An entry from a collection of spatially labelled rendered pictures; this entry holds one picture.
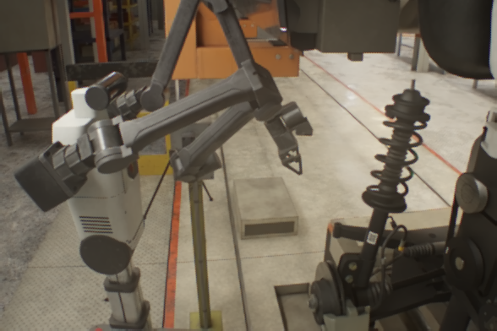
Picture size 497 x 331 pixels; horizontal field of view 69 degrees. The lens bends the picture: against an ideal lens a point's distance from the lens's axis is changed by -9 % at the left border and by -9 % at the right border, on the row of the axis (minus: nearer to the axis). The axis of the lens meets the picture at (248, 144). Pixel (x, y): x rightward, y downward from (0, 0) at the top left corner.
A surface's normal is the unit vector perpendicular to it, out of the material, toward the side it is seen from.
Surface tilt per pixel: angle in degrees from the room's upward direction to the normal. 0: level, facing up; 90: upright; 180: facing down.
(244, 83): 50
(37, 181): 90
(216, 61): 90
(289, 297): 0
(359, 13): 90
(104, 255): 90
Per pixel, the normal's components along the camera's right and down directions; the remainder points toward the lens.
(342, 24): 0.12, 0.39
